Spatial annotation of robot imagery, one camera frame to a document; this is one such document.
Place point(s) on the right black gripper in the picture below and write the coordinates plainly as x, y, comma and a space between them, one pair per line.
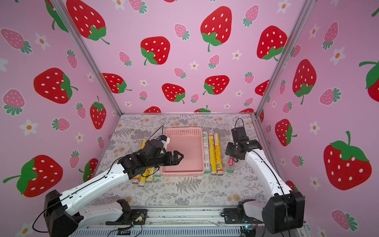
234, 150

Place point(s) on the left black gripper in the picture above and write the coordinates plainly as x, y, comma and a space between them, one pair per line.
175, 161

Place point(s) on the white green wrap roll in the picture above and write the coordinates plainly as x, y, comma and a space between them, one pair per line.
157, 172
206, 154

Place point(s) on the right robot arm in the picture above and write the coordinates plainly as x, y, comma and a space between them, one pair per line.
283, 209

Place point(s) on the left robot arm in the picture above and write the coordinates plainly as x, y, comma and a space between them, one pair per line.
65, 212

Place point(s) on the pink plastic basket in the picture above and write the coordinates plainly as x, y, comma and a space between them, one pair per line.
187, 141

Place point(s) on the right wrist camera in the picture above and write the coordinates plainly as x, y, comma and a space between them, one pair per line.
239, 135

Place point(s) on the aluminium front rail frame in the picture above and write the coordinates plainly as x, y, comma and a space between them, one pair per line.
197, 221

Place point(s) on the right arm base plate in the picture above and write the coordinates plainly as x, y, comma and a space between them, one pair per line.
237, 216

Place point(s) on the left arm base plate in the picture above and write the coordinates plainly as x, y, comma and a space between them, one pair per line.
135, 216

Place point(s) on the left aluminium corner post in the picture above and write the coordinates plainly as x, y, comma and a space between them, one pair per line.
84, 22

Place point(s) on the aluminium corner post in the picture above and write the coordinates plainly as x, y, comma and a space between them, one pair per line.
293, 37
84, 22

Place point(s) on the right aluminium corner post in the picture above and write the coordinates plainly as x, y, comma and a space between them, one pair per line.
293, 37

